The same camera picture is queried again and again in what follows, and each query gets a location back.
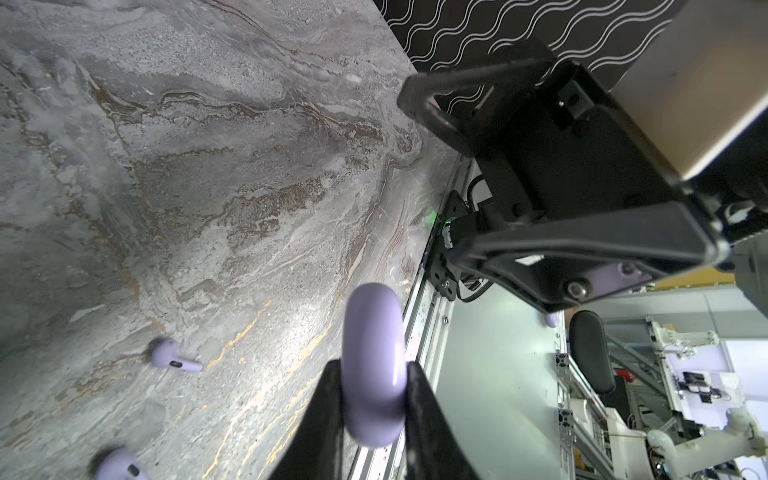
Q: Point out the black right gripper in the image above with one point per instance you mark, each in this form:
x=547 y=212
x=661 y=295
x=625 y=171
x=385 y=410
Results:
x=584 y=207

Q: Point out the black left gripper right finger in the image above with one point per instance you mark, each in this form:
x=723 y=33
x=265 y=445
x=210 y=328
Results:
x=431 y=451

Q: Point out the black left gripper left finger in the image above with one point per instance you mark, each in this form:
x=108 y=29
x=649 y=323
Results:
x=316 y=451

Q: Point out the purple earbud charging case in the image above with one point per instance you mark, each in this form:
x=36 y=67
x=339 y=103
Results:
x=373 y=366

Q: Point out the purple earbud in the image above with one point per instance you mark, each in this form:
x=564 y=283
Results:
x=165 y=356
x=120 y=464

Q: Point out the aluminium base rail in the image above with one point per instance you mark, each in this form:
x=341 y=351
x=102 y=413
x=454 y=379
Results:
x=426 y=326

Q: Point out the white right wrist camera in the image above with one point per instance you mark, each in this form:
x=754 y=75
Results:
x=701 y=83

